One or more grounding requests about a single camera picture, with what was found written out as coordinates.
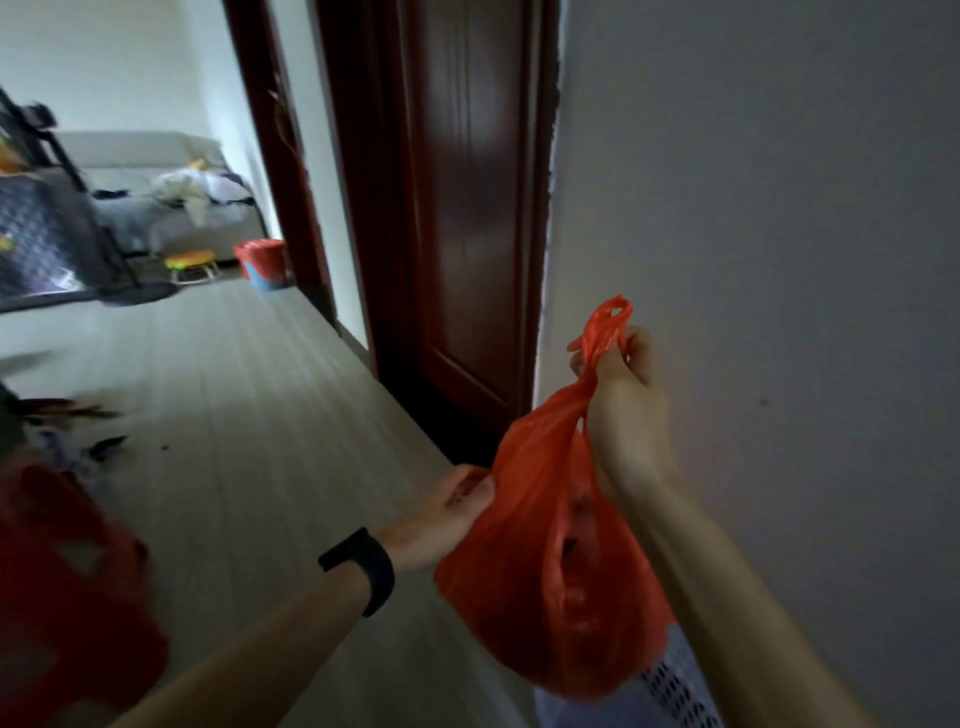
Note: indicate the yellow green small stool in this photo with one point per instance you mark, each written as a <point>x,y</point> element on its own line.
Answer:
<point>191,264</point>

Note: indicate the grey quilted blanket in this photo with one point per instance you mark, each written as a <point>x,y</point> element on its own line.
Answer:
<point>45,236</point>

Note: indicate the pile of clothes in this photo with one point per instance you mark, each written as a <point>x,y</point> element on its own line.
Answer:
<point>199,187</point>

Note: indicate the dark red door frame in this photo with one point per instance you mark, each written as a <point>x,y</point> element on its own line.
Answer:
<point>281,150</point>

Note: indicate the dark scattered items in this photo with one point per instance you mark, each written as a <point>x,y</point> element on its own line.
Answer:
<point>60,427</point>

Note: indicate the person's left forearm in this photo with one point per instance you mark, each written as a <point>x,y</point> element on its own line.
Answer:
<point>247,652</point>

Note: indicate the person's left hand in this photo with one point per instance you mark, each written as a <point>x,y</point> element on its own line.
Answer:
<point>435,525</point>

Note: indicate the red plastic bag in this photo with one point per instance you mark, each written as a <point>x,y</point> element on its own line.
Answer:
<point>555,562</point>

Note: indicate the red plastic stool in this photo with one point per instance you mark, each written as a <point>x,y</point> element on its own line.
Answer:
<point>67,600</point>

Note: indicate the red bucket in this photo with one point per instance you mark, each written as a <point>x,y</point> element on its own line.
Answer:
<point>262,262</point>

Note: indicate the person's right forearm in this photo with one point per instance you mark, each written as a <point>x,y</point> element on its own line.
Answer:
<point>742,622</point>

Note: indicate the grey sofa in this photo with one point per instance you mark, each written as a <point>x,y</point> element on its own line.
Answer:
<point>161,187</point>

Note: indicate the black wristband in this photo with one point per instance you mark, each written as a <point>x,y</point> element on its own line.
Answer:
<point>364,566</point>

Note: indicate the person's left fingers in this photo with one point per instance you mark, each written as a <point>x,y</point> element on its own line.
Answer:
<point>472,484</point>

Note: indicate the person's right hand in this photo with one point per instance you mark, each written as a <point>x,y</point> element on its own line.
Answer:
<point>626,427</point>

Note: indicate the person's right fingers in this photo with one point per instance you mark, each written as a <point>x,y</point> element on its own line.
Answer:
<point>637,352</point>

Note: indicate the dark red wooden door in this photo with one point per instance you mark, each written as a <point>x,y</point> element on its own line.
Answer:
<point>465,210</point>

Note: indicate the white perforated basket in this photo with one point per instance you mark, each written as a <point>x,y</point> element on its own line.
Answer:
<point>652,694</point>

